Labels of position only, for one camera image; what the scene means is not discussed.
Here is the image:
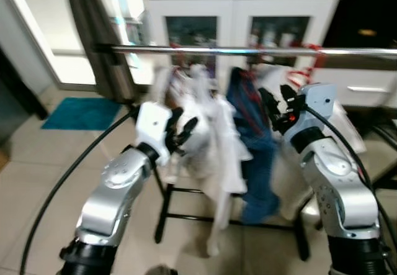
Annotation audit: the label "white glass-door cabinet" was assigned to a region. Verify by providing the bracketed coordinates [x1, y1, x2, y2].
[144, 0, 343, 96]

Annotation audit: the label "white framed glass door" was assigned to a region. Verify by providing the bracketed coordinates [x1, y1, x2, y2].
[0, 0, 99, 92]

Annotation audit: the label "plain white shirt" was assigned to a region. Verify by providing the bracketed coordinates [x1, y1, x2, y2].
[180, 64, 254, 257]

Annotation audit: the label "dark grey curtain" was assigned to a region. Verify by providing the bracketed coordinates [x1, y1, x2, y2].
[65, 0, 140, 102]

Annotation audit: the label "black television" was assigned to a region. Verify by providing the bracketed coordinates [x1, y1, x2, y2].
[324, 0, 397, 51]

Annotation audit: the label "white low sideboard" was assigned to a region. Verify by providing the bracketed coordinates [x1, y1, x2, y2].
[308, 67, 397, 110]

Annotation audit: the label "metal clothes rack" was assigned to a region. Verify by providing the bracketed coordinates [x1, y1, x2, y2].
[93, 41, 397, 262]

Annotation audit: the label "grey robot leg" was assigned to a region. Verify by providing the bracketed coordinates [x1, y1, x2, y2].
[146, 264, 177, 275]

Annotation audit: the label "white striped shirt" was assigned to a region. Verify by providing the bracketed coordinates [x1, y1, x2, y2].
[152, 64, 205, 183]

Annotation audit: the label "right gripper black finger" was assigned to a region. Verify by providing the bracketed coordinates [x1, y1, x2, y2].
[259, 88, 282, 124]
[280, 84, 299, 112]

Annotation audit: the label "blue jeans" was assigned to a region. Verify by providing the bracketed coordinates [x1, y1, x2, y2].
[225, 67, 280, 225]

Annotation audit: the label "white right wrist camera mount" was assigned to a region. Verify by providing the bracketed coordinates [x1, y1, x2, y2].
[297, 83, 339, 140]

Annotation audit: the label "black metal desk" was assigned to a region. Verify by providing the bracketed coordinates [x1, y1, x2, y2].
[0, 45, 49, 142]

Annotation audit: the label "teal floor mat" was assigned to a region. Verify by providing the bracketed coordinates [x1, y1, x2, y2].
[41, 97, 123, 131]

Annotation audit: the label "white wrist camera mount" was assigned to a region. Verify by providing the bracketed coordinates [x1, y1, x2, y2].
[134, 101, 174, 166]
[297, 83, 339, 140]

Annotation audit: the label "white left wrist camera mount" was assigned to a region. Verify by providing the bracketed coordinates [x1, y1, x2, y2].
[134, 101, 174, 166]

